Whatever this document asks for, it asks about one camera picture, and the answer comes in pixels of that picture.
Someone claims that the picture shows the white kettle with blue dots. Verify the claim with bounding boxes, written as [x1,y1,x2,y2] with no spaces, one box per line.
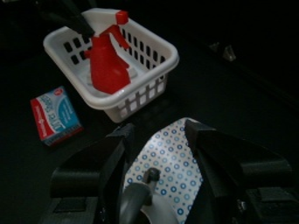
[117,116,205,224]

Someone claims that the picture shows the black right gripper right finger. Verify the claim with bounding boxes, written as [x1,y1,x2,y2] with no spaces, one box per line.
[182,118,299,224]

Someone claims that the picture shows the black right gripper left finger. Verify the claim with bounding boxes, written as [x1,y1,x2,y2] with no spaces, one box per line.
[38,122,136,224]

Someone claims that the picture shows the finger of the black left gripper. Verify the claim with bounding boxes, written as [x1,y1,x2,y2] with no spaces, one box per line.
[45,0,97,39]

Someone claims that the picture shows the red blue dryer sheets box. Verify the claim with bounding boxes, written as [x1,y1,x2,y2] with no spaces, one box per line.
[29,86,85,147]

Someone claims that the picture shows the white plastic basket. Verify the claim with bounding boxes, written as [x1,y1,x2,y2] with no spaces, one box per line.
[41,7,181,123]

